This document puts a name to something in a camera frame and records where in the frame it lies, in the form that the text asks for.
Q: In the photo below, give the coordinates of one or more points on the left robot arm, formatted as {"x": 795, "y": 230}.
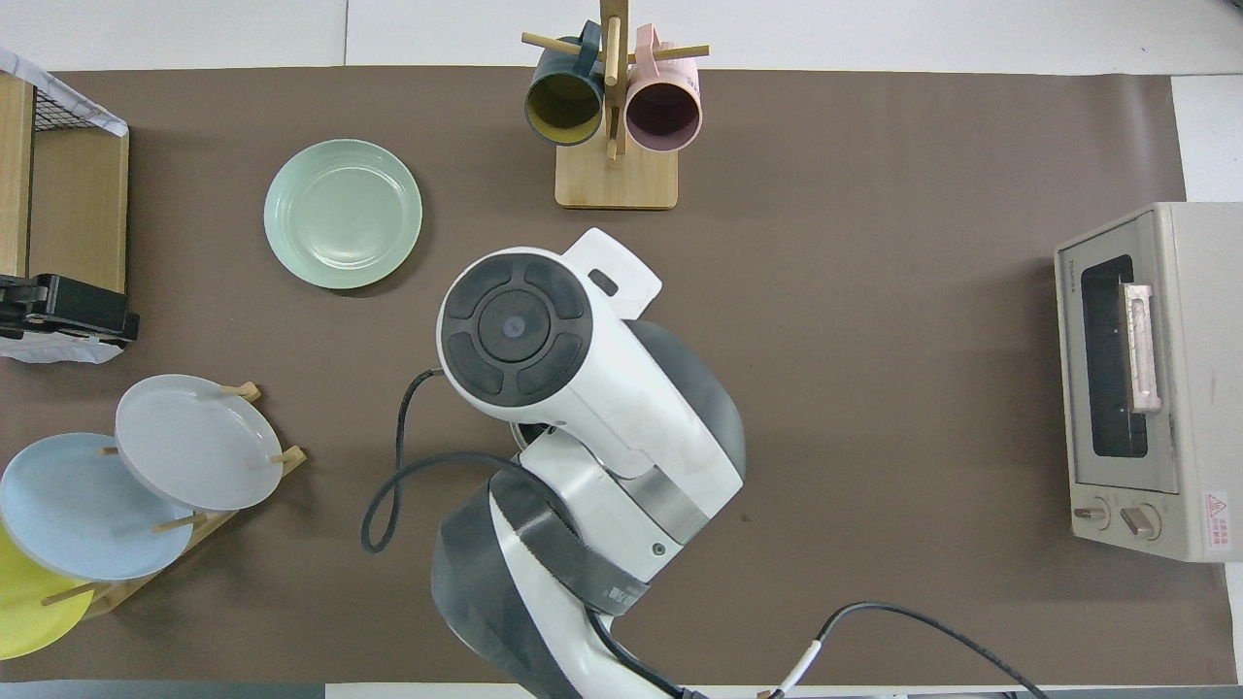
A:
{"x": 602, "y": 388}

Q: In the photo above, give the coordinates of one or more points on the green plate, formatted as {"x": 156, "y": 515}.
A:
{"x": 343, "y": 215}

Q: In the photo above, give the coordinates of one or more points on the grey plate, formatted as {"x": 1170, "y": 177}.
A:
{"x": 194, "y": 442}

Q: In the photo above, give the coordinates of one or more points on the wooden plate rack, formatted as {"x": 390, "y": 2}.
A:
{"x": 209, "y": 525}

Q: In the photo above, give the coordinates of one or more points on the light blue plate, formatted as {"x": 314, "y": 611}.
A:
{"x": 78, "y": 515}

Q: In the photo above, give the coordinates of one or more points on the yellow plate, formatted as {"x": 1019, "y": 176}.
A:
{"x": 29, "y": 607}

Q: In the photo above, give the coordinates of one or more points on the wooden mug tree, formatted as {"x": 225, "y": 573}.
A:
{"x": 616, "y": 180}

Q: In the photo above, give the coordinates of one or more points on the pink mug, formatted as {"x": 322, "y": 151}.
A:
{"x": 664, "y": 112}

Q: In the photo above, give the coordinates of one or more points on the dark teal mug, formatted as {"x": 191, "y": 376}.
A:
{"x": 563, "y": 107}

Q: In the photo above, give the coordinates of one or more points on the black stand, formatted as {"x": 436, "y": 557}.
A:
{"x": 78, "y": 309}

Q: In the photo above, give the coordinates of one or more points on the beige toaster oven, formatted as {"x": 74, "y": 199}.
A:
{"x": 1199, "y": 379}

